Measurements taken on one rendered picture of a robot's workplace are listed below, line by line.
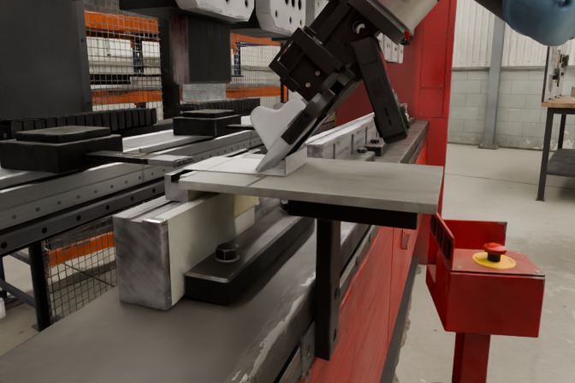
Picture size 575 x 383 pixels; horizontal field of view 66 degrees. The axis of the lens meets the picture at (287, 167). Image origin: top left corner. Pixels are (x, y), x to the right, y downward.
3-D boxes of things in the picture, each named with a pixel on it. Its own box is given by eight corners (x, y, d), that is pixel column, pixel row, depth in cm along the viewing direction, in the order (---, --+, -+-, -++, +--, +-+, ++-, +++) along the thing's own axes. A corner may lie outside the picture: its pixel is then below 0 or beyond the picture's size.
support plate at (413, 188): (436, 215, 38) (436, 203, 38) (178, 188, 47) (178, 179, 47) (442, 173, 55) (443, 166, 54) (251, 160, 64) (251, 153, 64)
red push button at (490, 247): (508, 268, 79) (511, 250, 78) (485, 267, 79) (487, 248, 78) (500, 259, 83) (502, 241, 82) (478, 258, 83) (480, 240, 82)
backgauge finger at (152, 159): (157, 184, 52) (154, 141, 51) (-1, 168, 61) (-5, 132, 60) (210, 165, 63) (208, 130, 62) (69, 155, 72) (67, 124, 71)
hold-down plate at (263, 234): (228, 307, 45) (228, 280, 45) (183, 298, 47) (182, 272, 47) (315, 220, 73) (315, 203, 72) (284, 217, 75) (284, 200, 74)
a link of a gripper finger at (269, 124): (228, 143, 51) (281, 83, 50) (265, 178, 50) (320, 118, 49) (220, 142, 48) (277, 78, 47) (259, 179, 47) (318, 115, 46)
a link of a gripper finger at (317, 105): (282, 136, 50) (334, 79, 49) (293, 147, 50) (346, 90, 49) (275, 133, 46) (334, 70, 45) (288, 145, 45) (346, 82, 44)
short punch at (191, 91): (190, 102, 49) (186, 14, 48) (174, 102, 50) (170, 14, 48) (232, 98, 59) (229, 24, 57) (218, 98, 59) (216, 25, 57)
